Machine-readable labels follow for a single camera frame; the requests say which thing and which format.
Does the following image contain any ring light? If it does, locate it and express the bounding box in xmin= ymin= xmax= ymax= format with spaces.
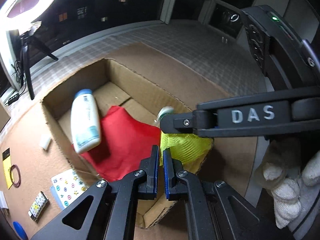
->
xmin=1 ymin=0 xmax=54 ymax=30

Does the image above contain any white eraser block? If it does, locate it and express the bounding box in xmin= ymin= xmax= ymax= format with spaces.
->
xmin=41 ymin=137 xmax=52 ymax=151

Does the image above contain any red cloth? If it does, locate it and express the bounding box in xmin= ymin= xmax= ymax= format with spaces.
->
xmin=81 ymin=106 xmax=161 ymax=182

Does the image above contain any white usb charger plug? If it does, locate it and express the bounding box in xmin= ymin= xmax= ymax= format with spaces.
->
xmin=0 ymin=191 xmax=10 ymax=216

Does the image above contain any cardboard box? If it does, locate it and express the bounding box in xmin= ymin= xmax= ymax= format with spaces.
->
xmin=40 ymin=58 xmax=233 ymax=230

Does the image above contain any white gloved right hand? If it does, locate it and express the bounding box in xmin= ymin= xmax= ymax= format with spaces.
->
xmin=254 ymin=139 xmax=319 ymax=231

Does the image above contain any purple coiled cable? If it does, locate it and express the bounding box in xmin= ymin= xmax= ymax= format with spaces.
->
xmin=10 ymin=164 xmax=22 ymax=188

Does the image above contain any blue round lid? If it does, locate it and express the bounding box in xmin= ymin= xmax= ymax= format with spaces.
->
xmin=12 ymin=221 xmax=29 ymax=240

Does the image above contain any yellow plastic shuttlecock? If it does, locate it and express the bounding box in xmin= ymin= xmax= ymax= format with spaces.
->
xmin=154 ymin=106 xmax=214 ymax=167

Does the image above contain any black cable remote controller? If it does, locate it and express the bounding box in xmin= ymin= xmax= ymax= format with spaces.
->
xmin=7 ymin=93 xmax=20 ymax=106

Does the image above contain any yellow black ruler card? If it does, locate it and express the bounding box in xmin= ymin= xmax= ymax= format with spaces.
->
xmin=2 ymin=148 xmax=13 ymax=189

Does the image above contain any white bottle blue cap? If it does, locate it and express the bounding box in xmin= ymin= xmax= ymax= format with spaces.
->
xmin=71 ymin=89 xmax=101 ymax=154

